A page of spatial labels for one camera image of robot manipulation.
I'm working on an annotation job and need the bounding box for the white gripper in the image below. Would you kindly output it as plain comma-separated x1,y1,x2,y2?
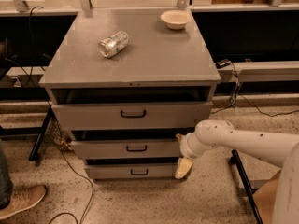
175,133,206,179

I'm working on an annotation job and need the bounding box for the grey drawer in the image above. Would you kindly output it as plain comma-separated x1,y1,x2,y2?
52,102,212,130
85,163,177,180
71,139,180,160

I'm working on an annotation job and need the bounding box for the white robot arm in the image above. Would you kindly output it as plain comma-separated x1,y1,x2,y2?
175,120,299,224

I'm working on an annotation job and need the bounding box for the grey top drawer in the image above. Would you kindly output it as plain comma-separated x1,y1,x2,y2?
52,102,212,130

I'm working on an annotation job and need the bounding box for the grey drawer cabinet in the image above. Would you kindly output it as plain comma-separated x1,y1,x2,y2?
40,8,221,167

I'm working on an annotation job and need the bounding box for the grey bottom drawer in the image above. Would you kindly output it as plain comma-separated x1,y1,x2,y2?
85,163,177,180

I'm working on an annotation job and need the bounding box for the cardboard box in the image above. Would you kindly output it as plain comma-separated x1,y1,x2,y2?
253,172,280,224

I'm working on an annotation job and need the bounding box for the small black device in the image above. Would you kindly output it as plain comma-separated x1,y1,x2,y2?
216,59,231,69

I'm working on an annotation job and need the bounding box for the crushed silver can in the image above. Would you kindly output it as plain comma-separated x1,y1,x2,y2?
98,31,129,58

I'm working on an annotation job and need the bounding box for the white paper bowl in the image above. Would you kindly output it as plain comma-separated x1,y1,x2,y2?
161,10,192,30

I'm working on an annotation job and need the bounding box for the black table leg left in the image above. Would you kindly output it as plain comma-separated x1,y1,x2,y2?
29,108,52,161

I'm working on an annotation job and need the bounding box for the tan sneaker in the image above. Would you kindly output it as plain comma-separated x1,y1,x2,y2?
0,185,47,220

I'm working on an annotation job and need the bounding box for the dark trouser leg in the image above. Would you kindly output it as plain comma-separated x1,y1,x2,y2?
0,143,13,209

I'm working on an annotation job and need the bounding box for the black metal frame leg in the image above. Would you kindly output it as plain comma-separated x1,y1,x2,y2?
230,150,263,224

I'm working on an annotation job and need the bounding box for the black cable right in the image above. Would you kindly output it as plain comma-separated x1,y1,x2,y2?
210,63,299,118

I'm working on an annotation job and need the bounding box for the black floor cable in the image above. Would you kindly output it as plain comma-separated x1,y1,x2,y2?
46,131,95,224

